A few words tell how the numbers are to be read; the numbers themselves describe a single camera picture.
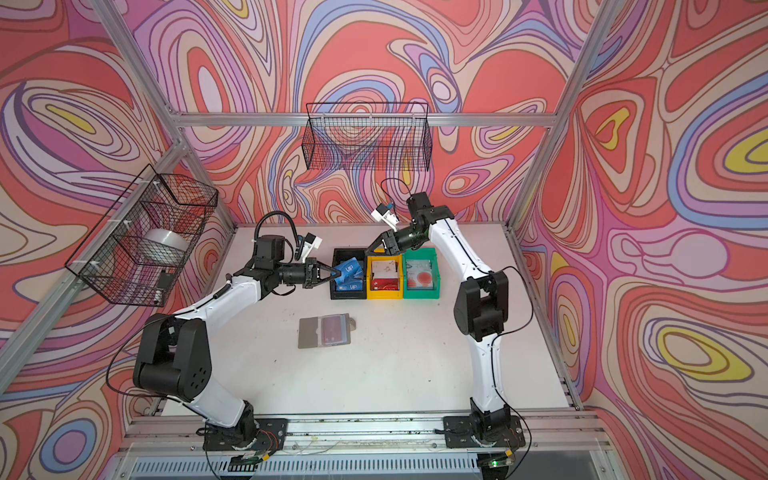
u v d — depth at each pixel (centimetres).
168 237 74
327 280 80
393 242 75
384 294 97
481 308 55
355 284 100
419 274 102
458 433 73
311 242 80
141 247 70
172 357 45
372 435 75
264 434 72
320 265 78
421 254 101
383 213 79
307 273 75
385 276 103
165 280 73
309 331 91
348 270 83
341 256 104
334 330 91
